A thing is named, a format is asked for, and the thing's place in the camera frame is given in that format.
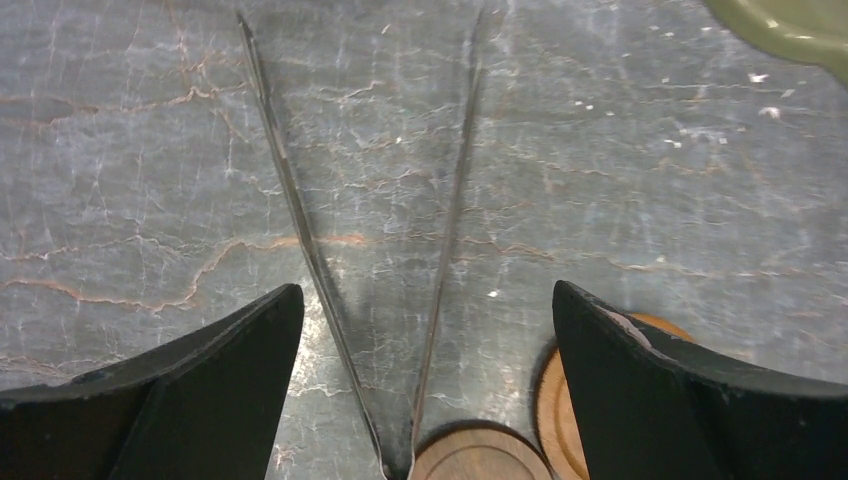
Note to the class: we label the light wooden round coaster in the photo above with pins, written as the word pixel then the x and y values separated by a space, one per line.
pixel 554 422

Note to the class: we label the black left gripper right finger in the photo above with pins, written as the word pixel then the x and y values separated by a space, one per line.
pixel 651 405

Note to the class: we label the metal tongs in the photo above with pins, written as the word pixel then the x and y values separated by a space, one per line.
pixel 315 261

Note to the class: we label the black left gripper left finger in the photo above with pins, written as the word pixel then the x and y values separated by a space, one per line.
pixel 206 405

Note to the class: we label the green three-tier serving stand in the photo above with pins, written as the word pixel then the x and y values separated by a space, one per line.
pixel 810 32

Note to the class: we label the dark wooden round coaster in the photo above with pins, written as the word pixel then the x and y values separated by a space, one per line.
pixel 479 453

